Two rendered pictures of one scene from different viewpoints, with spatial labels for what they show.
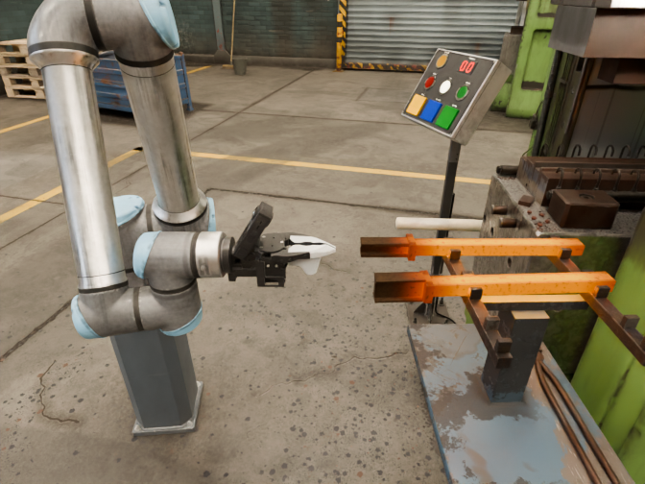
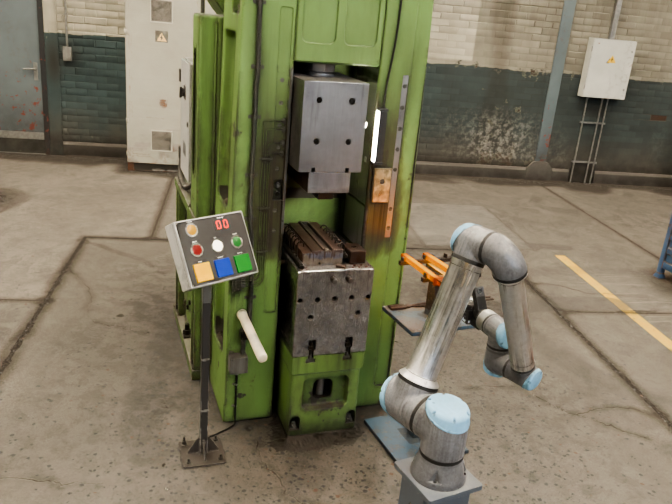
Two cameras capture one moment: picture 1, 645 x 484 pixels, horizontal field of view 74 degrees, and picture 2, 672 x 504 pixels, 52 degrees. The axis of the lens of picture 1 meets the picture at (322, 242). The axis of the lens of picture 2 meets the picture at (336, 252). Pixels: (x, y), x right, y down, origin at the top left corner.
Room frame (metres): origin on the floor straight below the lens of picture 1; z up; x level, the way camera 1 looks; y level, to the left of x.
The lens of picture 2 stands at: (2.29, 2.20, 2.08)
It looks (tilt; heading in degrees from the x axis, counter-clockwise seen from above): 20 degrees down; 246
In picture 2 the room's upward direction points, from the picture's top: 5 degrees clockwise
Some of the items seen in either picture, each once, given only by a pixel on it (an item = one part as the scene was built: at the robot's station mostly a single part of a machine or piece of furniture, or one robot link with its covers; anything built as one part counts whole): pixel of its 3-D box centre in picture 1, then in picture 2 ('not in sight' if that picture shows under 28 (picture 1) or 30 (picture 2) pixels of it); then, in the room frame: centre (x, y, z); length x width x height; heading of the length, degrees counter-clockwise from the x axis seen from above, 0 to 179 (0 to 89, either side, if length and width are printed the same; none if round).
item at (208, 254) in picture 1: (214, 255); (488, 321); (0.71, 0.21, 0.95); 0.10 x 0.05 x 0.09; 0
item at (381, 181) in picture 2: not in sight; (381, 185); (0.78, -0.68, 1.27); 0.09 x 0.02 x 0.17; 176
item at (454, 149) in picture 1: (443, 218); (205, 353); (1.66, -0.53, 0.54); 0.04 x 0.04 x 1.08; 86
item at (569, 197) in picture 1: (582, 208); (353, 253); (0.92, -0.62, 0.95); 0.12 x 0.08 x 0.06; 86
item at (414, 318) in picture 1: (429, 306); (202, 445); (1.67, -0.53, 0.05); 0.22 x 0.22 x 0.09; 86
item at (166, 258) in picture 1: (171, 255); (500, 331); (0.71, 0.30, 0.95); 0.12 x 0.09 x 0.10; 90
